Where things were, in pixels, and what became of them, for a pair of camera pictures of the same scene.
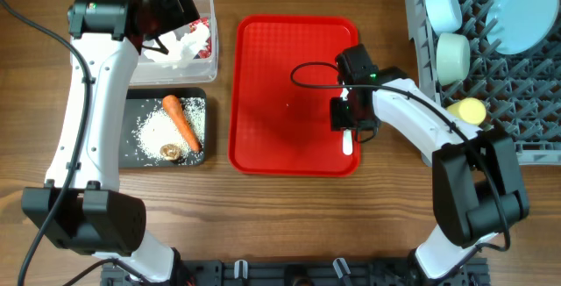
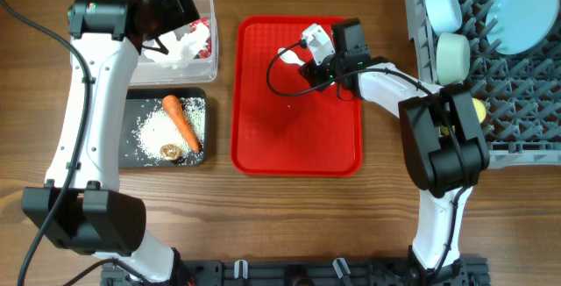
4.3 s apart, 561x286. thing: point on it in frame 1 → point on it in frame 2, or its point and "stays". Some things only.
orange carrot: (173, 105) stays
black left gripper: (178, 18) stays
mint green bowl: (452, 58) stays
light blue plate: (521, 13) stays
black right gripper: (338, 121) → (312, 72)
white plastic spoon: (347, 142) → (290, 57)
